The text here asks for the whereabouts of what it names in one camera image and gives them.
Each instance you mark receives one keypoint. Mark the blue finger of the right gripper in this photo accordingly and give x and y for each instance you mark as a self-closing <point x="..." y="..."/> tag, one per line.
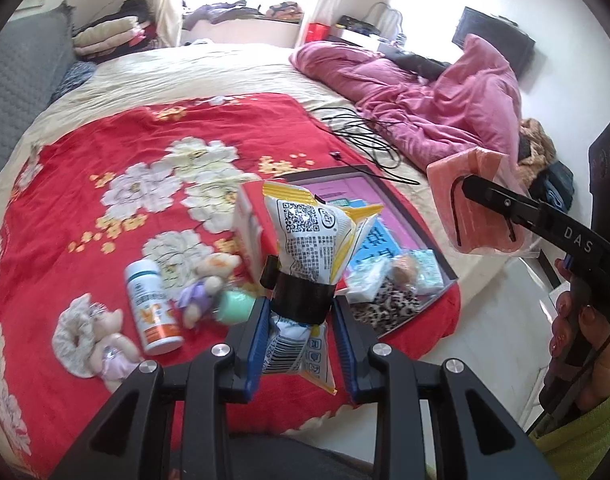
<point x="516" y="209"/>

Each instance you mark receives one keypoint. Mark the teddy bear purple dress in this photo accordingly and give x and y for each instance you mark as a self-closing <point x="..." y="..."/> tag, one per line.
<point x="200" y="299"/>

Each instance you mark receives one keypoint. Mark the red tissue box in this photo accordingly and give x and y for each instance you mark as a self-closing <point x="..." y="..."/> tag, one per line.
<point x="256" y="237"/>

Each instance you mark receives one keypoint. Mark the pink item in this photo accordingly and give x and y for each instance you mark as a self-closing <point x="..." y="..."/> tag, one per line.
<point x="472" y="228"/>

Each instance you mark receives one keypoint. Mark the folded clothes pile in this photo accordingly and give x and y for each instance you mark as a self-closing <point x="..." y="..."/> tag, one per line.
<point x="130" y="29"/>

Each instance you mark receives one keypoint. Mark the clothes pile on chair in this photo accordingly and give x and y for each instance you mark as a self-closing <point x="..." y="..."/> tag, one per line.
<point x="541" y="172"/>

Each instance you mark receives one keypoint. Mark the leopard print scrunchie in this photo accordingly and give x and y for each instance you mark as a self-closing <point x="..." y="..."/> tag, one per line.
<point x="391" y="308"/>

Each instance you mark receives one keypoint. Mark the grey quilted headboard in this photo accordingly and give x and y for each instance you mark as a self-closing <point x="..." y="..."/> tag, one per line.
<point x="35" y="54"/>

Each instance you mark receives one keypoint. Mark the white supplement bottle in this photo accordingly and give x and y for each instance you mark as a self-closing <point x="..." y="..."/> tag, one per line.
<point x="155" y="321"/>

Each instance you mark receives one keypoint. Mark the white floral scrunchie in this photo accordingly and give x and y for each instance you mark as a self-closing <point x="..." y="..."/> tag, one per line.
<point x="79" y="328"/>

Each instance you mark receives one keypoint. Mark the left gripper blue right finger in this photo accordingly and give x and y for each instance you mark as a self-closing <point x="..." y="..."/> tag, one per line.
<point x="353" y="341"/>

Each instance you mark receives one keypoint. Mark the mint green sponge egg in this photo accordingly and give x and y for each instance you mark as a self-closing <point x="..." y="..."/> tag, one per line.
<point x="234" y="307"/>

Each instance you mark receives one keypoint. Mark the yellow white snack bag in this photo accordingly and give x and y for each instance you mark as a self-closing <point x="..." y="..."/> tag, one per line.
<point x="315" y="243"/>

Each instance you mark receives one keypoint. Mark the green sleeve forearm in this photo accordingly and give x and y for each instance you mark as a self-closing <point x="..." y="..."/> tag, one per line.
<point x="575" y="450"/>

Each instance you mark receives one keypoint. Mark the red floral blanket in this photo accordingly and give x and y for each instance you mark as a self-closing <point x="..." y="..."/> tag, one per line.
<point x="156" y="182"/>

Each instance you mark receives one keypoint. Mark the beige sponge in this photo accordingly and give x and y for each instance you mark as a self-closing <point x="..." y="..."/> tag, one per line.
<point x="404" y="271"/>

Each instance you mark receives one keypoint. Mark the person right hand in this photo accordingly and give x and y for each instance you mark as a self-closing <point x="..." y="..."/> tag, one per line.
<point x="579" y="372"/>

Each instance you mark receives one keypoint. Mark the green white tissue pack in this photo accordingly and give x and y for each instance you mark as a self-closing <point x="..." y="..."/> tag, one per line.
<point x="364" y="279"/>

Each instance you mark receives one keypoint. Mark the teddy bear with tiara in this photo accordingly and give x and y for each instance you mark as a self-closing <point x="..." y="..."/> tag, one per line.
<point x="114" y="356"/>

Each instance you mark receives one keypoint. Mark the beige bed sheet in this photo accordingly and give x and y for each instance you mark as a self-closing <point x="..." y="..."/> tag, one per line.
<point x="161" y="77"/>

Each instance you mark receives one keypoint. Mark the black television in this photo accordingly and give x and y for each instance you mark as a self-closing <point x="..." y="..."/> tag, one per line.
<point x="504" y="35"/>

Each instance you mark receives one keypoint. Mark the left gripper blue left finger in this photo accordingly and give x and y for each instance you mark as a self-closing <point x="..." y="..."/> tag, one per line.
<point x="252" y="349"/>

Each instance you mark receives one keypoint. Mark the clothes on window sill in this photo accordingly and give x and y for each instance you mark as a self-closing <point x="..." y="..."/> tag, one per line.
<point x="216" y="13"/>

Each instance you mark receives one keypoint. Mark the pink crumpled duvet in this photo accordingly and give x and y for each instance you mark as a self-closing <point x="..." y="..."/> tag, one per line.
<point x="475" y="102"/>

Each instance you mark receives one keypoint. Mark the grey tray with pink book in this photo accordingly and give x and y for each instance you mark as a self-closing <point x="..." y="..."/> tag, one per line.
<point x="396" y="230"/>

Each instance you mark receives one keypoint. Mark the red box on desk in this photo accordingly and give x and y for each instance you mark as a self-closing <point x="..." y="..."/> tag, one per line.
<point x="316" y="32"/>

